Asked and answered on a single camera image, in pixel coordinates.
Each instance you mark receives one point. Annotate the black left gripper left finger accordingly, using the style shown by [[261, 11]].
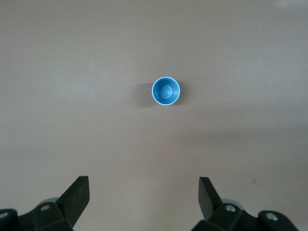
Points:
[[72, 202]]

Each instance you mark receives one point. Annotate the brown table cover sheet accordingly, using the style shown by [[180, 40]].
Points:
[[96, 96]]

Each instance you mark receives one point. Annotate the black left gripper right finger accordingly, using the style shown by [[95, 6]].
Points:
[[211, 204]]

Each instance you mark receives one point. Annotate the blue plastic cup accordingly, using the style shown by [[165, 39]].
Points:
[[166, 91]]

